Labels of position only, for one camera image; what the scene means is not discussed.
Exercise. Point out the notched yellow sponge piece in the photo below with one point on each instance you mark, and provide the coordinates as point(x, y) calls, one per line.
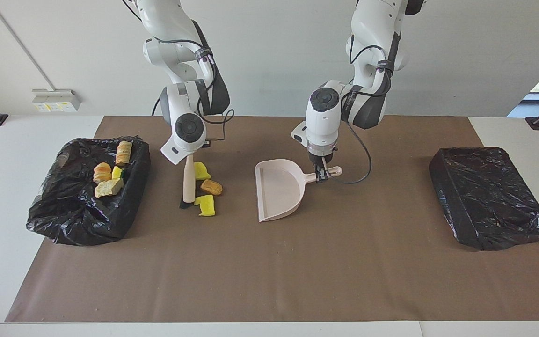
point(206, 206)

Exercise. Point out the beige hand brush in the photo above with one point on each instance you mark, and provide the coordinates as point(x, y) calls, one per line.
point(188, 182)

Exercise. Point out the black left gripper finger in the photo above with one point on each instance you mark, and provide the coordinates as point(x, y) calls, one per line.
point(325, 171)
point(318, 173)

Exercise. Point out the brown paper table mat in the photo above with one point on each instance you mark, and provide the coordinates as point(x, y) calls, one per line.
point(269, 295)

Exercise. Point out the brown sponge chunk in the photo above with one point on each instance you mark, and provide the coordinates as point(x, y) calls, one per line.
point(211, 187)

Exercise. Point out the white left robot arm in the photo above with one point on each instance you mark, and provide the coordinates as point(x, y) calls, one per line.
point(323, 100)

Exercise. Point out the small yellow sponge chunk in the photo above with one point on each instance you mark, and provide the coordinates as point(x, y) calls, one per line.
point(201, 172)

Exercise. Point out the bin with crumpled black bag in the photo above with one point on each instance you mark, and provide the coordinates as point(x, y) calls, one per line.
point(73, 215)

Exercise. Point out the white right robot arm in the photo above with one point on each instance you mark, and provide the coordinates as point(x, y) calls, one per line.
point(190, 126)

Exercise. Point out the yellow and green sponge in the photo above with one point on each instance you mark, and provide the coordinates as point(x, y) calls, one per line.
point(116, 172)

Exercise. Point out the bin with smooth black bag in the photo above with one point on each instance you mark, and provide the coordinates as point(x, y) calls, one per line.
point(484, 196)

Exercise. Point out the yellowish foam chunk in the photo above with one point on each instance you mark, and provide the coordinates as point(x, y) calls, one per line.
point(109, 188)
point(102, 173)
point(123, 153)

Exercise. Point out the pale pink plastic dustpan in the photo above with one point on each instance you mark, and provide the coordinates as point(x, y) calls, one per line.
point(279, 192)

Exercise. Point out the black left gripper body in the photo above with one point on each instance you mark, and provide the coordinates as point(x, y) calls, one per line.
point(321, 159)

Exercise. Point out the white wall socket box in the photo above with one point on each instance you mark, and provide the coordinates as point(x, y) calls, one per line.
point(56, 99)

